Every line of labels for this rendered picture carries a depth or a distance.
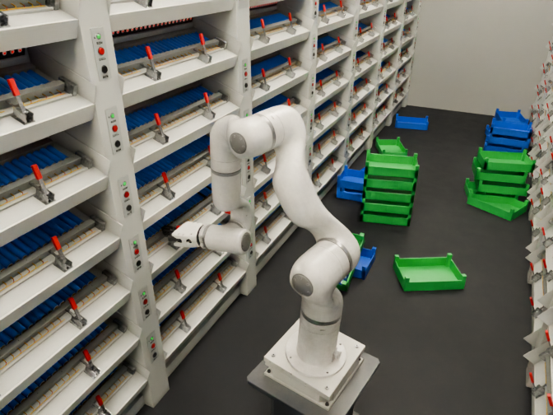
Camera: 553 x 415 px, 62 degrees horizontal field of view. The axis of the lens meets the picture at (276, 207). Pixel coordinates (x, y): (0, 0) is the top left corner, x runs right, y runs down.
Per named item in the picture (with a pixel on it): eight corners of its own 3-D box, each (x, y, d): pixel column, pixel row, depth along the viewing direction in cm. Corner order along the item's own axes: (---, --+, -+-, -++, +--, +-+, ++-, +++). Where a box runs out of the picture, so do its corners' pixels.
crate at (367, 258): (374, 259, 249) (376, 247, 246) (364, 280, 234) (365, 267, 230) (322, 245, 261) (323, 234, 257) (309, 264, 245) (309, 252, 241)
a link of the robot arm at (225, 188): (232, 148, 145) (233, 226, 162) (204, 169, 133) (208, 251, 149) (257, 155, 142) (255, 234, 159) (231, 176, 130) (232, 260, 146)
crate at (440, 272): (448, 265, 245) (451, 252, 241) (463, 289, 227) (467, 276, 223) (392, 267, 243) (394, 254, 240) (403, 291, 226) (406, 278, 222)
